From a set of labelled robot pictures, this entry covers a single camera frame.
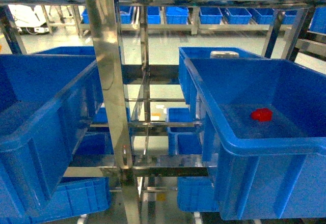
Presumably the red toy block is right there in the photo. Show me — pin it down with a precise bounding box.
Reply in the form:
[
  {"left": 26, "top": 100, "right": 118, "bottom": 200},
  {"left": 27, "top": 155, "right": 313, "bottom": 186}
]
[{"left": 251, "top": 108, "right": 273, "bottom": 122}]

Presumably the white object in rear bin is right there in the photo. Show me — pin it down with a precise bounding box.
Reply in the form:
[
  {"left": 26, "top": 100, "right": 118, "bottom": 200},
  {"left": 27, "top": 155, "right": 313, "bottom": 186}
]
[{"left": 210, "top": 50, "right": 239, "bottom": 59}]

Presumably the blue bin under target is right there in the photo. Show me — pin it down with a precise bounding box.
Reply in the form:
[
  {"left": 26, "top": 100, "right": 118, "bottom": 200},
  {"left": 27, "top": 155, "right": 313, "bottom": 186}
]
[{"left": 177, "top": 177, "right": 219, "bottom": 212}]

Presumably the large blue plastic bin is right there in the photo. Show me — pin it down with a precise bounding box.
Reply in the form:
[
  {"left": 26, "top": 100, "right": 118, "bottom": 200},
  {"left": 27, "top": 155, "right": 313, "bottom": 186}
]
[{"left": 184, "top": 58, "right": 325, "bottom": 220}]

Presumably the blue bin on left shelf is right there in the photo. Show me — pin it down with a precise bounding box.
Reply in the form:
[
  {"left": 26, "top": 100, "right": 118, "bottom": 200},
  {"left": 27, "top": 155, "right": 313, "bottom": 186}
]
[{"left": 1, "top": 54, "right": 103, "bottom": 218}]

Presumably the blue bin lower left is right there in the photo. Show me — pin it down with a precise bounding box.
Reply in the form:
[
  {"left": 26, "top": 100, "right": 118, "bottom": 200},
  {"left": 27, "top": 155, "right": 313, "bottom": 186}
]
[{"left": 31, "top": 178, "right": 111, "bottom": 223}]

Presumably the steel rack upright post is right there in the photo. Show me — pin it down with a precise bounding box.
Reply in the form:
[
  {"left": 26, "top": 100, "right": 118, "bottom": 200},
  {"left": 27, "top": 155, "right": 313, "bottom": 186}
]
[{"left": 85, "top": 0, "right": 142, "bottom": 223}]

